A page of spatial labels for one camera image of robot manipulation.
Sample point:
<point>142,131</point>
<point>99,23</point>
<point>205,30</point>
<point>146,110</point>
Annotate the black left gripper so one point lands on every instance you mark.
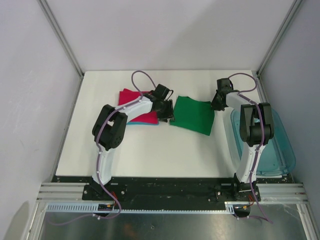
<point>169,113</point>

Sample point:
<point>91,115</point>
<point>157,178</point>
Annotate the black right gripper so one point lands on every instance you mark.
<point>215,106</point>

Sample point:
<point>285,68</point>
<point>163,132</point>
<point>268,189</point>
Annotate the green t shirt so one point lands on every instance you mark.
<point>193,115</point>

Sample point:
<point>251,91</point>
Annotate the blue t shirt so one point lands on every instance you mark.
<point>144,121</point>

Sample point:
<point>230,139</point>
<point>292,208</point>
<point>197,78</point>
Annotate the red t shirt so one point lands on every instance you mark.
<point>135,105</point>

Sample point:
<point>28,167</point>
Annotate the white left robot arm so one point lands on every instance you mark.
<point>110,126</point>

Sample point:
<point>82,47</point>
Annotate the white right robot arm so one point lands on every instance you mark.
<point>256,128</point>

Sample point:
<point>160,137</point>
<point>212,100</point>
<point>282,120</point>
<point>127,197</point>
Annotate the teal plastic bin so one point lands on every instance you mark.
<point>277,158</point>

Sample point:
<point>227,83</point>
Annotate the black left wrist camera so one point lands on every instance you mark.
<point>162,92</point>

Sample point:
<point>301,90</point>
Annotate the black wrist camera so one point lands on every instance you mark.
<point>225,85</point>
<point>162,92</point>

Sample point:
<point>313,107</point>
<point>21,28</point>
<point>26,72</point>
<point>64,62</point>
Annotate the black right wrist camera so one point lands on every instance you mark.
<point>225,85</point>

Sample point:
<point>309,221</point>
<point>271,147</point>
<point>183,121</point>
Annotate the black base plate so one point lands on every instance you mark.
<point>170,194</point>

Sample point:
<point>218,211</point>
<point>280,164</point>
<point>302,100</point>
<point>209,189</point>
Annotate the aluminium front rail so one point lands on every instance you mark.
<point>286,193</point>

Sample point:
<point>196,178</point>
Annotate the right aluminium frame post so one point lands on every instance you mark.
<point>280,34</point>

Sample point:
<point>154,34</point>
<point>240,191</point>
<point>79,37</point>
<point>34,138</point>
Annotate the aluminium frame post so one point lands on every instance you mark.
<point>280,34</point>
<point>56,28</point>

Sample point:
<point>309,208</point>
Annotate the left aluminium frame post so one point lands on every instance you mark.
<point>56,28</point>

